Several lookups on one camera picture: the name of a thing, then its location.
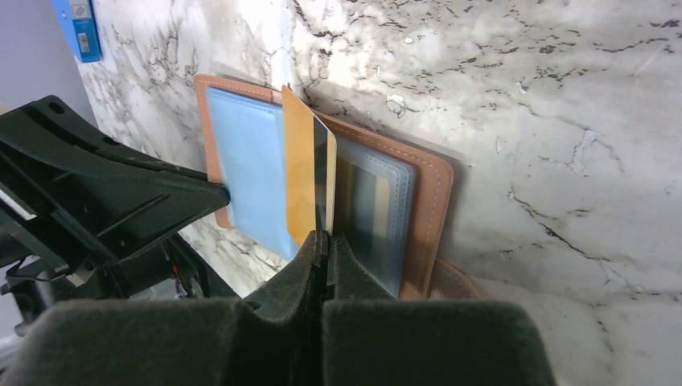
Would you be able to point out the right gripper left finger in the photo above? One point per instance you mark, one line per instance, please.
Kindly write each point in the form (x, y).
(271, 337)

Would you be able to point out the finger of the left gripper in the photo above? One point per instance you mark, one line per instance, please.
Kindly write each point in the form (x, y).
(53, 115)
(69, 206)

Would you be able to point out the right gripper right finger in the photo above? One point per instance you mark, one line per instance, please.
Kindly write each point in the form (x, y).
(369, 338)

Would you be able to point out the brown leather card holder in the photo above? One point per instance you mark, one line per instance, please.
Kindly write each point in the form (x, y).
(424, 274)

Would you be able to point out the blue folder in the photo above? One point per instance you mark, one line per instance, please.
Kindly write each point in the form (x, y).
(78, 25)

